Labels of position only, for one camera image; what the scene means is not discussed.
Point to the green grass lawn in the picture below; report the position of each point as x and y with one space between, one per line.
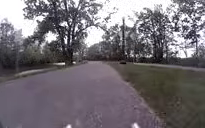
176 90

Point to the pale side road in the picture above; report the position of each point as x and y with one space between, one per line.
176 66

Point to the grass verge strip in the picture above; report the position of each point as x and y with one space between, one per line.
20 73

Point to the dark vehicle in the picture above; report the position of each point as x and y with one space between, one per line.
123 62

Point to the tall dark pole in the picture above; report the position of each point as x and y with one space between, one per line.
123 38

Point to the bushes and trees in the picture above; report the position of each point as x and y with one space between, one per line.
13 50

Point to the large dark tree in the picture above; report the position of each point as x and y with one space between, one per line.
68 30

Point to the grey asphalt path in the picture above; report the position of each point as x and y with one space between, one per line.
80 93

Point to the robot's own part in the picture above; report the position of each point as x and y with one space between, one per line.
68 126

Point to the row of trees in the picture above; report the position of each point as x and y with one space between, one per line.
163 36

